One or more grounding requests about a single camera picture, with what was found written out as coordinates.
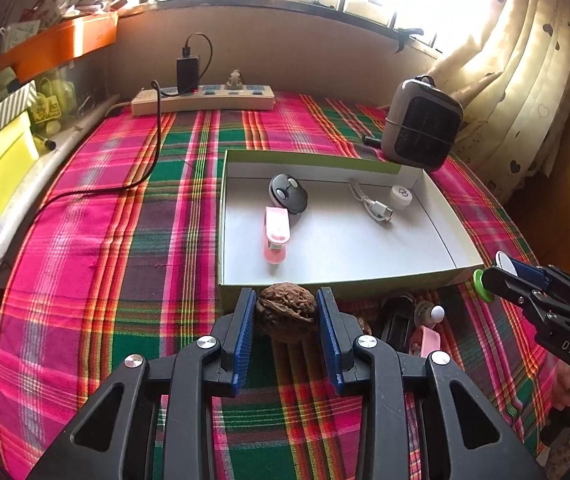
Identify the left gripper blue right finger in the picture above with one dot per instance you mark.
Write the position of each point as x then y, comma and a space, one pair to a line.
461, 434

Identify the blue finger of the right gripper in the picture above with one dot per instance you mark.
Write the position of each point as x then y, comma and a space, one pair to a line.
550, 279
534, 301

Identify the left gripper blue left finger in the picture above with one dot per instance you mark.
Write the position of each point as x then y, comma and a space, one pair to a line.
113, 435

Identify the black rectangular device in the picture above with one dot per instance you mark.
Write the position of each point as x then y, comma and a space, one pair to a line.
395, 322

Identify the brown walnut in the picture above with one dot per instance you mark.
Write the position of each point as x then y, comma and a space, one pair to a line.
365, 327
286, 312

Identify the pink cable winder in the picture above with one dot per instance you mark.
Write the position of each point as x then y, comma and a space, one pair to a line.
276, 234

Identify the black oval remote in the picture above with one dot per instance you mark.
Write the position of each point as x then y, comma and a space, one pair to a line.
286, 192

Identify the green white cable spool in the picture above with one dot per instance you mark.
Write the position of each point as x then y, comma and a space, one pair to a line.
492, 282

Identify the green white cardboard box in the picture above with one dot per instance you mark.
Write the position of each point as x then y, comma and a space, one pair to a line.
349, 238

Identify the grey portable heater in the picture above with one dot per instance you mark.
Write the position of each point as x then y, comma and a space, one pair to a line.
421, 124

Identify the cream heart curtain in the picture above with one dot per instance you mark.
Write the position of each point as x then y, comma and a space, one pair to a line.
509, 68

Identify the beige plug on strip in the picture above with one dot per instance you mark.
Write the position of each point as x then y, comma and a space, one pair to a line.
235, 81

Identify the yellow toy figure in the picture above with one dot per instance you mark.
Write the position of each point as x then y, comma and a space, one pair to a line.
55, 104

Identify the beige power strip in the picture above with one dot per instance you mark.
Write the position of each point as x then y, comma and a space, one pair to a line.
217, 97

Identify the black charger adapter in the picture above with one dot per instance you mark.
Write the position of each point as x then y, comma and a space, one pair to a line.
187, 71

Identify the orange storage box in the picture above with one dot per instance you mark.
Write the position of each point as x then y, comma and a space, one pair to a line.
60, 44

